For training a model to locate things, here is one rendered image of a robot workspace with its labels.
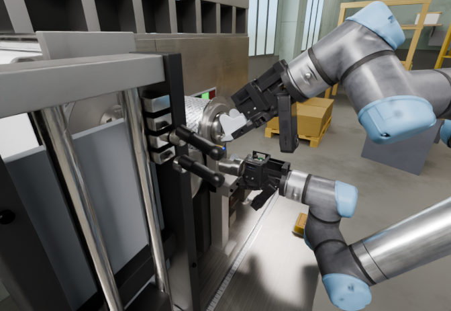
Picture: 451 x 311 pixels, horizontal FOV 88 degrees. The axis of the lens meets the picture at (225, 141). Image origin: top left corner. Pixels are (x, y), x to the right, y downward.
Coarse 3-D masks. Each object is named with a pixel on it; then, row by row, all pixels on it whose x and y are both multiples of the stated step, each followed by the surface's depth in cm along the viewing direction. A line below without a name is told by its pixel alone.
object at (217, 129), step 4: (220, 112) 55; (216, 116) 53; (216, 120) 52; (212, 124) 52; (216, 124) 52; (220, 124) 53; (212, 128) 53; (216, 128) 52; (220, 128) 54; (212, 132) 53; (216, 132) 52; (220, 132) 54; (224, 132) 57; (212, 136) 53; (216, 136) 53; (212, 140) 54; (216, 140) 54; (220, 140) 55
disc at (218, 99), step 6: (210, 102) 51; (216, 102) 54; (222, 102) 56; (204, 108) 50; (210, 108) 52; (228, 108) 59; (204, 114) 50; (204, 120) 51; (198, 126) 50; (198, 132) 50
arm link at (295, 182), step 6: (288, 174) 57; (294, 174) 56; (300, 174) 56; (306, 174) 56; (288, 180) 56; (294, 180) 55; (300, 180) 55; (288, 186) 55; (294, 186) 55; (300, 186) 54; (288, 192) 56; (294, 192) 55; (300, 192) 54; (288, 198) 57; (294, 198) 56; (300, 198) 55
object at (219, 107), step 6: (216, 108) 53; (222, 108) 55; (210, 114) 51; (228, 114) 58; (210, 120) 52; (204, 126) 51; (210, 126) 52; (204, 132) 51; (210, 132) 53; (210, 138) 53; (216, 144) 56; (222, 144) 59
